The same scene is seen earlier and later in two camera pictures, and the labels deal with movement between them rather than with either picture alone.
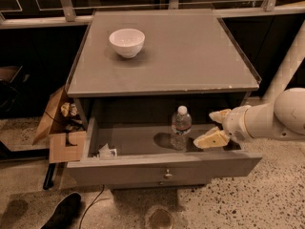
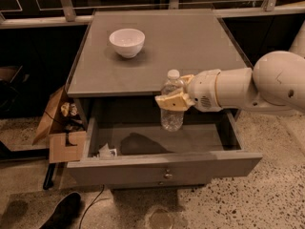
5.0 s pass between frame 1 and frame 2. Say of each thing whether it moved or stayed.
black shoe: stayed
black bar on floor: stayed
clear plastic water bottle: moved
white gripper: moved
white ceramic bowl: stayed
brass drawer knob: stayed
